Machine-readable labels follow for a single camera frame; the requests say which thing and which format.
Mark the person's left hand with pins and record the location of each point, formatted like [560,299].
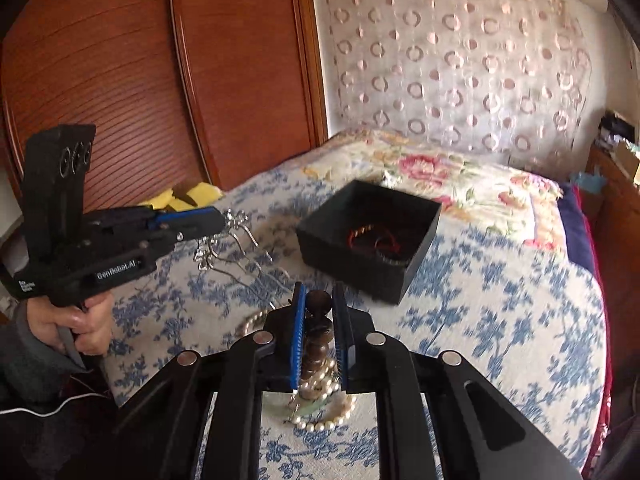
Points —
[85,327]

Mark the teal packet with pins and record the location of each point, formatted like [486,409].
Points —
[587,181]

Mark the black square box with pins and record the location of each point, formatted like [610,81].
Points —
[330,245]

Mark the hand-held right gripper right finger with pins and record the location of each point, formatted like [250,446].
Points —
[340,335]

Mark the brown wooden wardrobe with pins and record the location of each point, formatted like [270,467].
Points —
[125,70]

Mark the wooden nightstand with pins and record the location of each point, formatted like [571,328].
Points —
[617,240]

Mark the cardboard box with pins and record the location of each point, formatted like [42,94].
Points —
[629,160]

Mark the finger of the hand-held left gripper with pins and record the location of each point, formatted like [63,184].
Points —
[195,234]
[192,216]

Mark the pink floral quilt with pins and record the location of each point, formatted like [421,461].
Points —
[475,185]

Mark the person's dark jacket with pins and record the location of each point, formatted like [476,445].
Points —
[45,440]

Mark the blue floral bedspread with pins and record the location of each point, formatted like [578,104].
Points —
[475,320]

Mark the red bed fringe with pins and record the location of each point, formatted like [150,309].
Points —
[597,310]

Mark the yellow cloth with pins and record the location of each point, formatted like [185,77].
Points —
[200,192]

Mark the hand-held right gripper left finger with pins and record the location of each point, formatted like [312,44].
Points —
[298,340]

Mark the white circle-patterned lace cloth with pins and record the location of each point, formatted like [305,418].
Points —
[450,60]

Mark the navy blue cloth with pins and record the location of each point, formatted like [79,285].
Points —
[575,225]

